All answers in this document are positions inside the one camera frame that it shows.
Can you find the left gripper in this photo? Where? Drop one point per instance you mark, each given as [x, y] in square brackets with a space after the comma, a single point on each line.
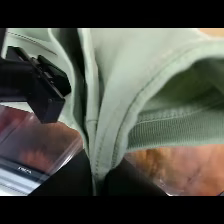
[36, 83]

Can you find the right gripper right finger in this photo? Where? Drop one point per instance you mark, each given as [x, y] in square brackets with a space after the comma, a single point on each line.
[131, 181]

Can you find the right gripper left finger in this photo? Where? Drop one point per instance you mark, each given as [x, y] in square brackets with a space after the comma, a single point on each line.
[71, 181]

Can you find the green shirt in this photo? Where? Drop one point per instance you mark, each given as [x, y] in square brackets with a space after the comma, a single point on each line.
[133, 66]

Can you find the silver frame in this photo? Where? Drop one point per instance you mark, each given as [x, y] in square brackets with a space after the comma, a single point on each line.
[13, 183]

